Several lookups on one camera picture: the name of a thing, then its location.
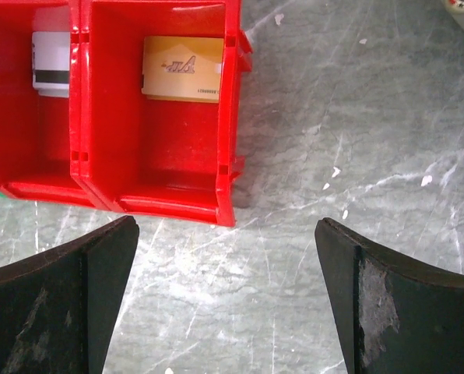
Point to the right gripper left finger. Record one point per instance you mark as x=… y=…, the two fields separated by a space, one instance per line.
x=58 y=308

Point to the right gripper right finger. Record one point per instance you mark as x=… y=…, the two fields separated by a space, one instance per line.
x=393 y=313

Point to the red plastic bin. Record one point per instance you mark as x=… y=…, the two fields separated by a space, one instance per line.
x=132 y=154
x=35 y=130

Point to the white striped card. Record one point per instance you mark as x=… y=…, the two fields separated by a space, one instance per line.
x=51 y=63

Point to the gold card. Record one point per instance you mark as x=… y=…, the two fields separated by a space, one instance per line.
x=182 y=68

